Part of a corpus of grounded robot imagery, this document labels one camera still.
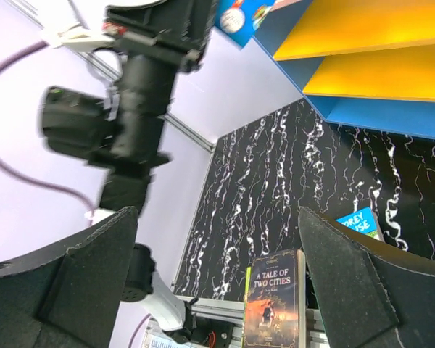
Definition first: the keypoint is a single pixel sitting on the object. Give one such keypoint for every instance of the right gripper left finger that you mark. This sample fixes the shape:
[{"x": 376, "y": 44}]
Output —
[{"x": 67, "y": 294}]

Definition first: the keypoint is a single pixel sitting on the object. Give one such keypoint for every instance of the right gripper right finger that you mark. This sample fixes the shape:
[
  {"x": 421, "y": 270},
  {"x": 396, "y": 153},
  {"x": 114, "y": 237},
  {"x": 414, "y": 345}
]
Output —
[{"x": 369, "y": 293}]

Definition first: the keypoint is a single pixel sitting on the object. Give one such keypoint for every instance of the blue 26-Storey Treehouse book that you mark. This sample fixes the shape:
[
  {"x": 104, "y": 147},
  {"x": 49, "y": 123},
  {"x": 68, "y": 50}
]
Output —
[{"x": 363, "y": 221}]

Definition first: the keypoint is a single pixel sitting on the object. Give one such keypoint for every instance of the A Tale of Two Cities book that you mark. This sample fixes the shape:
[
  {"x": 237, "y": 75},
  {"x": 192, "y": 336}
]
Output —
[{"x": 276, "y": 306}]

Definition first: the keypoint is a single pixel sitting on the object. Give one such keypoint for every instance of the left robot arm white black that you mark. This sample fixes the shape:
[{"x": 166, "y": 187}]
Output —
[{"x": 155, "y": 41}]

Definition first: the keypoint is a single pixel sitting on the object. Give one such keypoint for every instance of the green 65-Storey Treehouse book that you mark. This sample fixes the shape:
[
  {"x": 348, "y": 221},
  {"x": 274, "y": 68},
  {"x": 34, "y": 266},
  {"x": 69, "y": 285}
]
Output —
[{"x": 246, "y": 292}]

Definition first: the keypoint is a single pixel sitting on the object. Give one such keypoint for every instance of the black marble pattern mat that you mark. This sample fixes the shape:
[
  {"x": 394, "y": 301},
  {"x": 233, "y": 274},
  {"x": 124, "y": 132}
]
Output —
[{"x": 263, "y": 173}]

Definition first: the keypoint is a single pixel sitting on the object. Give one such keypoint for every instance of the colourful wooden bookshelf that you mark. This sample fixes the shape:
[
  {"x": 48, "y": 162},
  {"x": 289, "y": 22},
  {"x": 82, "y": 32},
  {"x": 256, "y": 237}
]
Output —
[{"x": 368, "y": 64}]

